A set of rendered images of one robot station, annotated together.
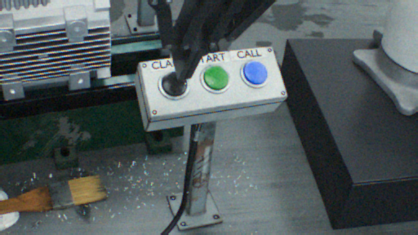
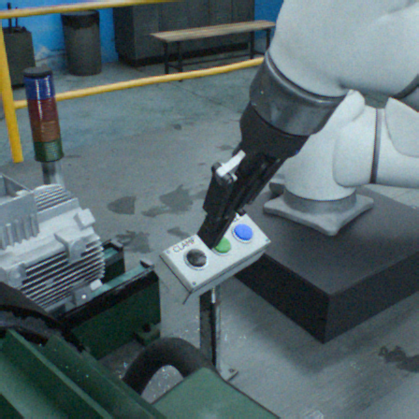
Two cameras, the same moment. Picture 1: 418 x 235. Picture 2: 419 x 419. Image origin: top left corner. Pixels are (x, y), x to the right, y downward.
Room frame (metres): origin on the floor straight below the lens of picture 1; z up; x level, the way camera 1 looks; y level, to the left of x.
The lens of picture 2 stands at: (-0.14, 0.28, 1.50)
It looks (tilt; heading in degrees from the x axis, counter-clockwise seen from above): 28 degrees down; 338
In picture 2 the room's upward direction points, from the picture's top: straight up
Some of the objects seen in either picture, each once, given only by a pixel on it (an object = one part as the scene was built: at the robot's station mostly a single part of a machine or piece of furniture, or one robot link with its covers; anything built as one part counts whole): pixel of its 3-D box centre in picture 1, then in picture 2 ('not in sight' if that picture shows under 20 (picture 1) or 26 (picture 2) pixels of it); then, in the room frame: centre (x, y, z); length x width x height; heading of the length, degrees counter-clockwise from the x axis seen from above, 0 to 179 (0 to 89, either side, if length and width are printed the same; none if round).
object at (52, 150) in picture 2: not in sight; (48, 146); (1.04, 0.18, 1.05); 0.06 x 0.06 x 0.04
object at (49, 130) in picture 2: not in sight; (45, 126); (1.04, 0.18, 1.10); 0.06 x 0.06 x 0.04
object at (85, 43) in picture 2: not in sight; (82, 42); (5.78, -0.70, 0.30); 0.39 x 0.39 x 0.60
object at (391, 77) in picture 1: (411, 59); (311, 194); (0.82, -0.35, 0.94); 0.22 x 0.18 x 0.06; 25
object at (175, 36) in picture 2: not in sight; (218, 50); (5.29, -2.00, 0.22); 1.40 x 0.33 x 0.43; 102
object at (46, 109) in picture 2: not in sight; (42, 106); (1.04, 0.18, 1.14); 0.06 x 0.06 x 0.04
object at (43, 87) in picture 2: not in sight; (39, 84); (1.04, 0.18, 1.19); 0.06 x 0.06 x 0.04
